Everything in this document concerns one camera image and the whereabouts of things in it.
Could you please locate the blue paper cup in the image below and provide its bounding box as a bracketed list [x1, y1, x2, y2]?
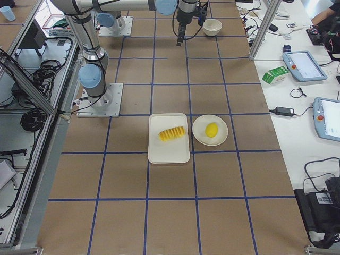
[0, 6, 16, 21]

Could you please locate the white bowl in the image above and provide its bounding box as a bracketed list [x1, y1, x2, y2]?
[202, 19, 223, 37]

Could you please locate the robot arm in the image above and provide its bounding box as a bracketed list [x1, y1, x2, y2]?
[52, 1, 199, 109]
[97, 11, 126, 31]

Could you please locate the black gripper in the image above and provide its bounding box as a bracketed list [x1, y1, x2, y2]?
[176, 0, 197, 46]

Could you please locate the sliced bread loaf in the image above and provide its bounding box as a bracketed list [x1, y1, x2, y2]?
[158, 126, 185, 142]

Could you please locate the yellow lemon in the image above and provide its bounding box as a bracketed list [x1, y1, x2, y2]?
[205, 122, 218, 138]

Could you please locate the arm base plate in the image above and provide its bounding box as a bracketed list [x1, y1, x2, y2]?
[98, 16, 133, 37]
[76, 83, 123, 117]

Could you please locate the green white carton box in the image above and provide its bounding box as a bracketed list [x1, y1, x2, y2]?
[262, 66, 289, 84]

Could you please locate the cream round plate with lemon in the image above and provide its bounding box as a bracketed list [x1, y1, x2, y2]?
[192, 115, 228, 146]

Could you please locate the cream rectangular tray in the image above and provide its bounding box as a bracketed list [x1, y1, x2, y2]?
[148, 113, 190, 164]

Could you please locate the black power adapter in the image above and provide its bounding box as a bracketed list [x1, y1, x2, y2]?
[275, 107, 295, 117]

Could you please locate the aluminium frame post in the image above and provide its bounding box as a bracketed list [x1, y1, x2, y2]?
[249, 0, 281, 60]

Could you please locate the far teach pendant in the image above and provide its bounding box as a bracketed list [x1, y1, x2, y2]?
[283, 51, 327, 82]

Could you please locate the teach pendant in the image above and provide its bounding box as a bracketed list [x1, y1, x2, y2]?
[312, 97, 340, 141]
[283, 51, 327, 82]

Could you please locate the near teach pendant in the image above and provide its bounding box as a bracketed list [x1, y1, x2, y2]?
[312, 97, 340, 141]

